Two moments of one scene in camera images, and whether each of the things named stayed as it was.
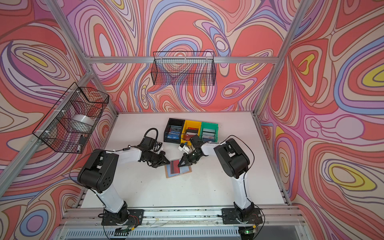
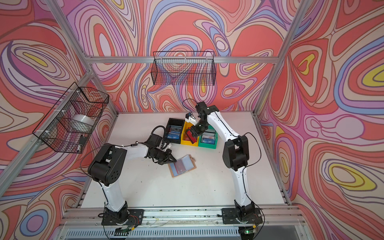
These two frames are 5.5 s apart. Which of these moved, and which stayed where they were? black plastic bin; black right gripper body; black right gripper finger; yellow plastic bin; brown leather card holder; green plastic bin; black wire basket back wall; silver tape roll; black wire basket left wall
Moved: brown leather card holder; black right gripper body; black right gripper finger
Stayed: black wire basket back wall; black wire basket left wall; green plastic bin; silver tape roll; black plastic bin; yellow plastic bin
